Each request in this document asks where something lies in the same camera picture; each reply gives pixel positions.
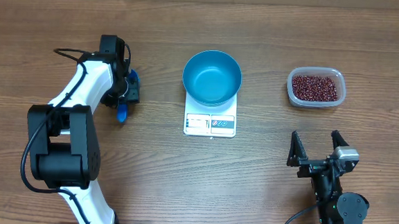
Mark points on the white digital kitchen scale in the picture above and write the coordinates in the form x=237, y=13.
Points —
x=206, y=121

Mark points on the blue plastic measuring scoop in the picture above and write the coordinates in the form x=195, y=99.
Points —
x=131, y=98

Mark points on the clear plastic container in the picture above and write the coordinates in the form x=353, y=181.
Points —
x=332, y=73

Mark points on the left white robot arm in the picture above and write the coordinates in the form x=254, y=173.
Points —
x=63, y=153

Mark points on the red beans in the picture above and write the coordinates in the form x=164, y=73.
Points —
x=314, y=88

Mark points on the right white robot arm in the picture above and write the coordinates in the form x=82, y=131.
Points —
x=334, y=206

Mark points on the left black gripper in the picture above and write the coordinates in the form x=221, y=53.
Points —
x=110, y=99

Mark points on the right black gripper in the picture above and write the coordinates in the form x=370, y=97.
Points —
x=297, y=157

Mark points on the blue metal bowl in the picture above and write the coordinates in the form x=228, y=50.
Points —
x=212, y=77

